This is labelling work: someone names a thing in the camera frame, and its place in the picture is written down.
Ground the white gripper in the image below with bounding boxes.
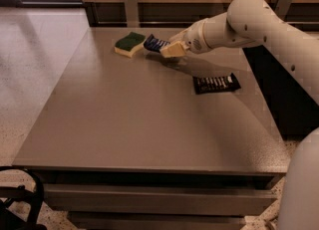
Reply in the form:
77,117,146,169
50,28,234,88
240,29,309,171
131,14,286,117
159,13,229,58

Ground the blue rxbar blueberry wrapper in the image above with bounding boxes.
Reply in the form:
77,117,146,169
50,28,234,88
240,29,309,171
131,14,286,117
144,34,168,53

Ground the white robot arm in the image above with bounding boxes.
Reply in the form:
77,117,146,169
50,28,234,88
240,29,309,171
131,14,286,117
160,0,319,230

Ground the green and yellow sponge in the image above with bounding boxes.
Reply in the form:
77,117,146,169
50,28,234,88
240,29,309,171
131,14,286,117
115,32,146,58

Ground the black rxbar wrapper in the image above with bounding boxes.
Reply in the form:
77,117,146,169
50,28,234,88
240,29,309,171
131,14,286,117
192,73,241,95

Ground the grey upper drawer front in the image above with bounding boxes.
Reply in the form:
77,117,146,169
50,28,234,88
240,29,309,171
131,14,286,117
45,184,276,216

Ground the grey drawer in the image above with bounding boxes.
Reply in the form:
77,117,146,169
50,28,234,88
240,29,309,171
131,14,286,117
68,212,245,230
45,184,276,216

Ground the grey lower drawer front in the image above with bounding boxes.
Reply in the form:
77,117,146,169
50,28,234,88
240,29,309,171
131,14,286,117
68,212,245,230

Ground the left metal bracket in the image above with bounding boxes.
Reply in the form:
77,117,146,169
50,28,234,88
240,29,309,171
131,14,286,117
124,0,140,28

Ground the metal bracket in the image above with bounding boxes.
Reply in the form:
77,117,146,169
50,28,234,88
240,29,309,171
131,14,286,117
274,0,292,15
124,0,140,28

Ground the right metal bracket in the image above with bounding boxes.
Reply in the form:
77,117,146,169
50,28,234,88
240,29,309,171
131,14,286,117
274,0,292,15

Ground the black chair frame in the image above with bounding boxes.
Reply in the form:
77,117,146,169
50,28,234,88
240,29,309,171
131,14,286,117
0,169,48,230

